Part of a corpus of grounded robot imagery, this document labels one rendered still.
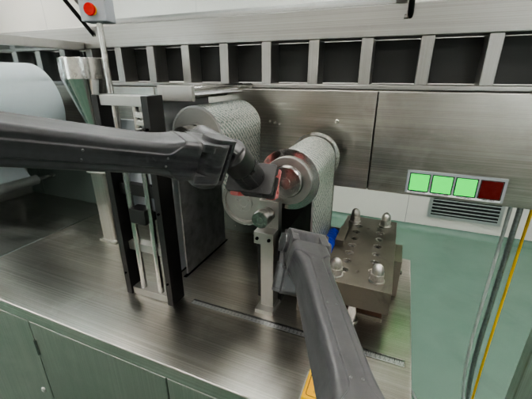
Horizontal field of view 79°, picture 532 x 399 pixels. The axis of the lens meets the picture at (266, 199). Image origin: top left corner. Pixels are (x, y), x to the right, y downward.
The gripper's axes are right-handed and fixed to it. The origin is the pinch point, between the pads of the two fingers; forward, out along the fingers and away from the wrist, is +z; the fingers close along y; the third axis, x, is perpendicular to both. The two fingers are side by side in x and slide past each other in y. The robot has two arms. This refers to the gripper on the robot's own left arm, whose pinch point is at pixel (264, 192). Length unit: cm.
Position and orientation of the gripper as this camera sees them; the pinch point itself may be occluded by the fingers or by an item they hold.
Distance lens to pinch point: 73.7
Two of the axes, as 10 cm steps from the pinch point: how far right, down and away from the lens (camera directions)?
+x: 2.3, -9.3, 2.8
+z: 3.1, 3.4, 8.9
